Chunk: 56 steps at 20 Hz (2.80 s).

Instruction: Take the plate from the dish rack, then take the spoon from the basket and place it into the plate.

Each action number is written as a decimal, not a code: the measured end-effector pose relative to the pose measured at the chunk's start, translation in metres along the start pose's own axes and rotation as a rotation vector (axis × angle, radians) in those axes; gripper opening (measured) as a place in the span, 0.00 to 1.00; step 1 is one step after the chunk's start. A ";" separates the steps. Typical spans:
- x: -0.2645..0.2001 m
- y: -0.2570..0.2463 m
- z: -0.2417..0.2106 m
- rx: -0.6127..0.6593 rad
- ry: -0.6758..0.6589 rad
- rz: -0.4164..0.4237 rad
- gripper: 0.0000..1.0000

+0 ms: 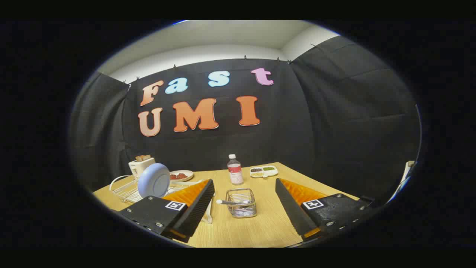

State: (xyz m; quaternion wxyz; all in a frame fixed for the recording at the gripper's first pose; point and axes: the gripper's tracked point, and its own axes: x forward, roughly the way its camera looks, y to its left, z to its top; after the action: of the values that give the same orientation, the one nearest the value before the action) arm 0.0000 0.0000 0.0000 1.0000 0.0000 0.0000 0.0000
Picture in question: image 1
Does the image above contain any black backdrop cloth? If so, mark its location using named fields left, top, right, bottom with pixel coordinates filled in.
left=69, top=35, right=421, bottom=201

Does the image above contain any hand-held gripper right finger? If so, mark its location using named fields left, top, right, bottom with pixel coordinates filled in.
left=275, top=178, right=376, bottom=242

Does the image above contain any blue plate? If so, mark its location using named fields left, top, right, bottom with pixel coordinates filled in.
left=138, top=163, right=171, bottom=198

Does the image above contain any white divided dish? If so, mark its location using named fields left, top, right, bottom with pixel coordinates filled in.
left=250, top=166, right=279, bottom=178

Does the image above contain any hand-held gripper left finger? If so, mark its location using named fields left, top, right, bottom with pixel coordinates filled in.
left=118, top=179, right=215, bottom=243

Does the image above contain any metal wire basket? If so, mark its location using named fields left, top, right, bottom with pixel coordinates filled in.
left=226, top=188, right=257, bottom=218

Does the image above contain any white wire dish rack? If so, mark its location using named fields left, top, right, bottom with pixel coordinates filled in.
left=109, top=175, right=213, bottom=224

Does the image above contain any small white plate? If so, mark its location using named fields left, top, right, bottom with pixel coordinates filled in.
left=169, top=170, right=194, bottom=182

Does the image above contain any clear bottle with red label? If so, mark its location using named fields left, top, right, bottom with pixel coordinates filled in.
left=227, top=154, right=244, bottom=185

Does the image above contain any white toaster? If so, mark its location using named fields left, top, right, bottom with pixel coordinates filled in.
left=128, top=157, right=156, bottom=179

